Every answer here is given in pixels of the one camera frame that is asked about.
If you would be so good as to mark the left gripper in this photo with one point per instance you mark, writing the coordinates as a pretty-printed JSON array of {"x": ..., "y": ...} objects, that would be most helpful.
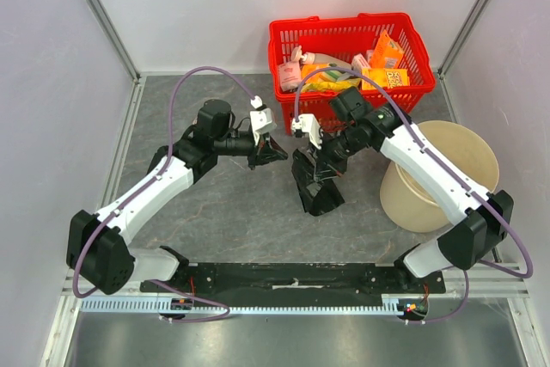
[{"x": 266, "y": 151}]

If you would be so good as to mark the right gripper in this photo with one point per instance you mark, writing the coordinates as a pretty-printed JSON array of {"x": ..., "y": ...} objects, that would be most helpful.
[{"x": 319, "y": 162}]

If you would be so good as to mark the black trash bag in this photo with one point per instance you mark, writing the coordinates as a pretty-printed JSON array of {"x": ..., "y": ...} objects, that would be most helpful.
[{"x": 318, "y": 196}]

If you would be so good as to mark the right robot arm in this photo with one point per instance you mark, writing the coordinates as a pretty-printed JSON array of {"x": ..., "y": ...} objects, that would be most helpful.
[{"x": 478, "y": 217}]

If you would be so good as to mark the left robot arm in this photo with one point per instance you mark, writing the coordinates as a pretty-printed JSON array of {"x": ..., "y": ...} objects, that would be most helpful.
[{"x": 99, "y": 243}]

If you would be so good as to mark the beige trash bin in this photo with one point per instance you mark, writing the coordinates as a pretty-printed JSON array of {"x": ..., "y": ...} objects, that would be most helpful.
[{"x": 408, "y": 204}]

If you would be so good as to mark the yellow snack bag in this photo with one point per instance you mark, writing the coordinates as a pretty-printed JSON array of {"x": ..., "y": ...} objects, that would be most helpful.
[{"x": 331, "y": 86}]

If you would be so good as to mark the green yellow packet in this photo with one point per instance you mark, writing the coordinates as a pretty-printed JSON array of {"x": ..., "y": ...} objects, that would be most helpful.
[{"x": 333, "y": 75}]

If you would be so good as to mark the pink pouch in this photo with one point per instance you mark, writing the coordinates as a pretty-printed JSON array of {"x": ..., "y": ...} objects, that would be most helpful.
[{"x": 289, "y": 75}]

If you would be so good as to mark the orange snack pack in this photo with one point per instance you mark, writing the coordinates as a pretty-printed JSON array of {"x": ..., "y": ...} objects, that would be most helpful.
[{"x": 307, "y": 69}]

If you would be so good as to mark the yellow snack box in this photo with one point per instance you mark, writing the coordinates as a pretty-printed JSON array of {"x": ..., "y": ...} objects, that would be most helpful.
[{"x": 387, "y": 78}]

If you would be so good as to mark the pink small packet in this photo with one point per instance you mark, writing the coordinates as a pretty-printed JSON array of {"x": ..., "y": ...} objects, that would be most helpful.
[{"x": 359, "y": 63}]

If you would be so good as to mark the pink capped bottle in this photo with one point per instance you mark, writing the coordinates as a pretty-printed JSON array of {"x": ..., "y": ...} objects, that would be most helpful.
[{"x": 303, "y": 58}]

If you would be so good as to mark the orange carton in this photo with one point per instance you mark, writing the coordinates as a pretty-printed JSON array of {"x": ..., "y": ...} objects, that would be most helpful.
[{"x": 387, "y": 53}]

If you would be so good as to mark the red plastic basket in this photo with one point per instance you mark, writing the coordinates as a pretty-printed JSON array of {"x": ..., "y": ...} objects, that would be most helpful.
[{"x": 343, "y": 38}]

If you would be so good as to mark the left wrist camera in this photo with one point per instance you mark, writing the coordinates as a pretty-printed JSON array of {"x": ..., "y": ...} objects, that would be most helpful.
[{"x": 261, "y": 119}]

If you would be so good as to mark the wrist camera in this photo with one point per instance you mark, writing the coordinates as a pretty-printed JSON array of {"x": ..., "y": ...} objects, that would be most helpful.
[
  {"x": 308, "y": 124},
  {"x": 261, "y": 119}
]

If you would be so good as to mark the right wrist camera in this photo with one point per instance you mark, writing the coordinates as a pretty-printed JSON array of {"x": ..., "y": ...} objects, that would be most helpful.
[{"x": 308, "y": 124}]

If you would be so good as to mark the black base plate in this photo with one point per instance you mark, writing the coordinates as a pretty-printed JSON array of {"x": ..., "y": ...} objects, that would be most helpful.
[{"x": 281, "y": 285}]

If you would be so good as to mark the slotted cable duct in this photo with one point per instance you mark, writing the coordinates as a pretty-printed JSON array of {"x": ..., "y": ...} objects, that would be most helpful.
[{"x": 178, "y": 306}]

